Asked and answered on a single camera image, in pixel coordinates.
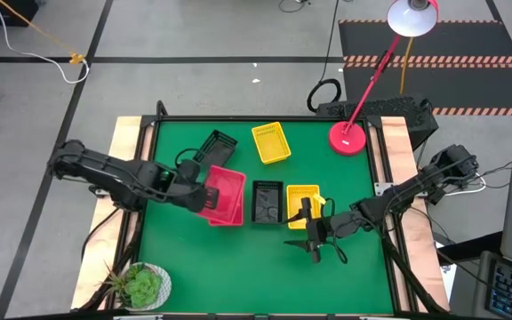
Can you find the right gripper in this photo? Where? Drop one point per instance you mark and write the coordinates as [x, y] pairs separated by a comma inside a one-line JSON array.
[[333, 226]]

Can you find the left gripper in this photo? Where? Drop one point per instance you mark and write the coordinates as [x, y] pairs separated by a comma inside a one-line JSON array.
[[187, 195]]

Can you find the red slotted plastic basket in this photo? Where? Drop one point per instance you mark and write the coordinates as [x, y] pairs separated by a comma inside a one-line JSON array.
[[229, 186], [220, 224]]

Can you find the yellow slotted plastic basket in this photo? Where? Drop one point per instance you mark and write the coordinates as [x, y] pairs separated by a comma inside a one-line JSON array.
[[295, 197], [271, 143]]

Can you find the black slotted plastic basket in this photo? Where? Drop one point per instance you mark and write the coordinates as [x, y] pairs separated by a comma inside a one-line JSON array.
[[267, 209], [220, 146]]

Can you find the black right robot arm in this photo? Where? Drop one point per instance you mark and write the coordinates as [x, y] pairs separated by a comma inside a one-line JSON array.
[[416, 184]]

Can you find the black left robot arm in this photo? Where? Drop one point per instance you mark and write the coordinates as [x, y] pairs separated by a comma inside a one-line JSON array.
[[118, 175]]

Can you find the red desk lamp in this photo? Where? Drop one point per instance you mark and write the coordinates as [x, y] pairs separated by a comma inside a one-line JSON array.
[[347, 138]]

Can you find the succulent in white pot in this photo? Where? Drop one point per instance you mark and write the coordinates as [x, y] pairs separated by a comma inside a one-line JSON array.
[[142, 289]]

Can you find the light wooden side board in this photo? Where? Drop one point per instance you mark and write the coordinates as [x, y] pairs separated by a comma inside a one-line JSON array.
[[427, 262], [105, 258]]

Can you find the white paper scrap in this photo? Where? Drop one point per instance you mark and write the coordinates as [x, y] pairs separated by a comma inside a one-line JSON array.
[[256, 81]]

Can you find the black perforated crate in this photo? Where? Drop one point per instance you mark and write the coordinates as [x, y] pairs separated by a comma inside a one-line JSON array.
[[394, 109]]

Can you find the black side desk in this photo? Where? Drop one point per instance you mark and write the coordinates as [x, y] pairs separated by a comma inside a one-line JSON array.
[[469, 249]]

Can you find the black hazard-striped floor mat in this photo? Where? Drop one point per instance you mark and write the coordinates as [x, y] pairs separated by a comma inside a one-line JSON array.
[[460, 40]]

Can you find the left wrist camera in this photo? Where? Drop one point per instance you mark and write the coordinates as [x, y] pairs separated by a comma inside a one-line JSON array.
[[188, 170]]

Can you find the grey metal mounting bracket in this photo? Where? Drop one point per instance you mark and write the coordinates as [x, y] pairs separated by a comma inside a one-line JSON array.
[[98, 193], [380, 186]]

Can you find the black metal table frame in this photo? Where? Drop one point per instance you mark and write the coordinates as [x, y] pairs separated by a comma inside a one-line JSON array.
[[260, 118]]

